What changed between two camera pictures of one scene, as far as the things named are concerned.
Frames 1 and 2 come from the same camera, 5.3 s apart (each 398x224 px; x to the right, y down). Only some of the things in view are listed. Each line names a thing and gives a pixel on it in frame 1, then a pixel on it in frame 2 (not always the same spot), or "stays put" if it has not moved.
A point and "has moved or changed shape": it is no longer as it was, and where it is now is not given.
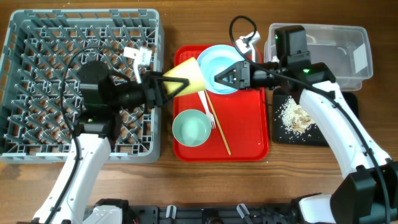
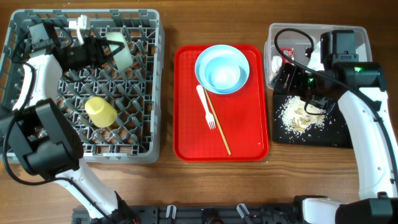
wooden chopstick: [218, 124] stays put
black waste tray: [293, 126] stays put
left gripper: [157, 98] -> [97, 49]
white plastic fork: [210, 117] stays put
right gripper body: [245, 83] -> [300, 82]
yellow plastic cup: [191, 70] has moved or changed shape
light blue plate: [213, 60] stays put
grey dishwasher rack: [45, 50] stays put
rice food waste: [295, 117] stays put
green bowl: [191, 127] -> [123, 58]
